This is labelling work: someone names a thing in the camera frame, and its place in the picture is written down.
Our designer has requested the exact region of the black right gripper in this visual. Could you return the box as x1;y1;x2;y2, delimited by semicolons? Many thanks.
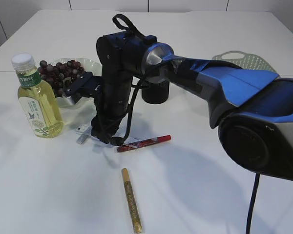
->
91;109;127;144

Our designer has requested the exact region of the clear plastic ruler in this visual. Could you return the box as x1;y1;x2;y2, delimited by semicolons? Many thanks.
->
76;125;140;148

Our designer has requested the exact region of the artificial red grape bunch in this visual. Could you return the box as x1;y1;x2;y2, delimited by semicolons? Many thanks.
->
38;60;84;98

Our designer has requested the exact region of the yellow tea bottle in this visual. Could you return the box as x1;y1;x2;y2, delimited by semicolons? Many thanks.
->
11;53;64;138

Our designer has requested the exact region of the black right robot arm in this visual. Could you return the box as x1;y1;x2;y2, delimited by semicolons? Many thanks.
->
91;31;293;181

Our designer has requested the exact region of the grey marker pen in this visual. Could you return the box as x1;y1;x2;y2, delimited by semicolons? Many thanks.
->
76;127;91;144

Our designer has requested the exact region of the red marker pen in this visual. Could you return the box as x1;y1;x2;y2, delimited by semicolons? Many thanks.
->
117;135;171;153

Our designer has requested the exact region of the green scalloped glass plate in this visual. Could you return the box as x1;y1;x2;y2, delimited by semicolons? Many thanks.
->
51;58;102;110

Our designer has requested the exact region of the black mesh pen holder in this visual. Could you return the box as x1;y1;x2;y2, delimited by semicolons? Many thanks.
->
142;81;170;104

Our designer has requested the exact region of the gold glitter marker pen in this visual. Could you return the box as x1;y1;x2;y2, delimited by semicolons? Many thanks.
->
122;168;143;234

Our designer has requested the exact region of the green woven plastic basket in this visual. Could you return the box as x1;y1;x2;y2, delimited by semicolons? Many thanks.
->
212;51;277;73

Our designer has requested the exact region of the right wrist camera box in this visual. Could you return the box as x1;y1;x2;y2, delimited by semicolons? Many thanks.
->
63;72;103;105

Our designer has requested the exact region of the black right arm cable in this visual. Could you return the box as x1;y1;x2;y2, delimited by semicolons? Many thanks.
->
95;14;262;234

